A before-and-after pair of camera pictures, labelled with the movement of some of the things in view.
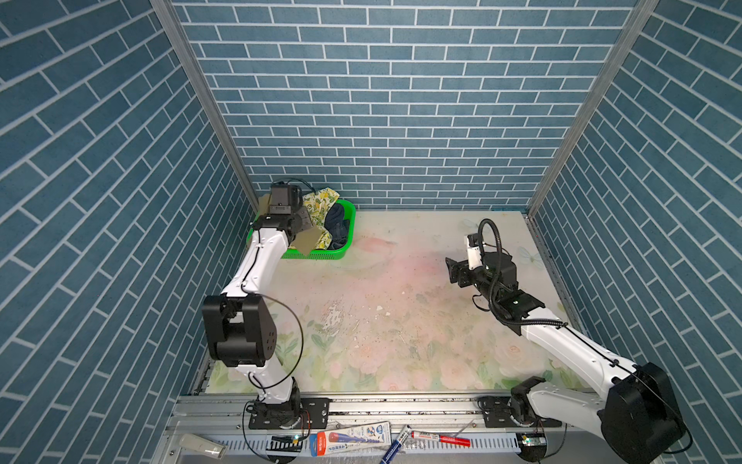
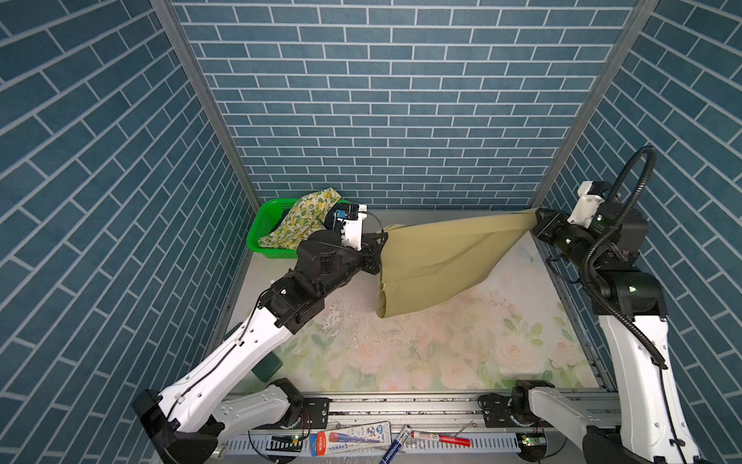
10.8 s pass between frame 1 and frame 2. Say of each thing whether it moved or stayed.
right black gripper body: moved
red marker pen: stayed
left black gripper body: moved
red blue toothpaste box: stayed
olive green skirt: moved
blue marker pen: stayed
